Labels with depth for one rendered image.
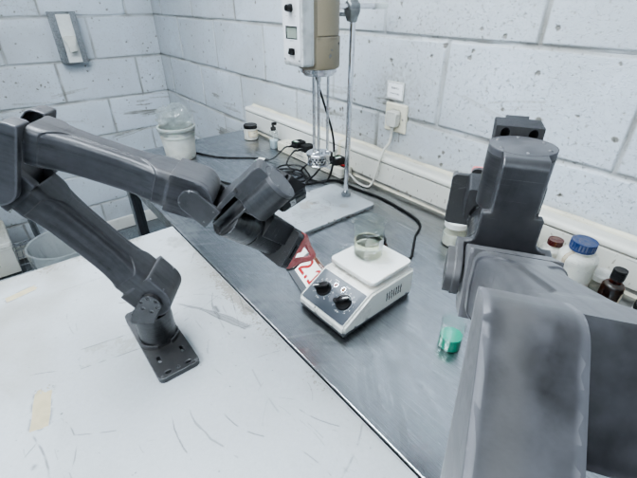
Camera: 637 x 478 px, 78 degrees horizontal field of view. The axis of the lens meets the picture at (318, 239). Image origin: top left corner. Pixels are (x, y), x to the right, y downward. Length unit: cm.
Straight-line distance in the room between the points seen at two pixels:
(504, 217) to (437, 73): 84
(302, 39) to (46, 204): 62
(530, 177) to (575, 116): 67
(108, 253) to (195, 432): 30
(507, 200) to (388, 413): 40
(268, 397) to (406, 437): 21
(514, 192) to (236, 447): 49
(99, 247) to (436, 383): 57
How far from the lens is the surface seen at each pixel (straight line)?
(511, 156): 36
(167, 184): 57
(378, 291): 75
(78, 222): 66
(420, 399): 68
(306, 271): 87
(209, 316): 82
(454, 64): 116
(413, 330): 78
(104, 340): 84
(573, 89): 103
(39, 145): 62
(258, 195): 56
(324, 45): 100
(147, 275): 68
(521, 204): 37
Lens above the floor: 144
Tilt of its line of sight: 32 degrees down
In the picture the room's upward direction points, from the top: straight up
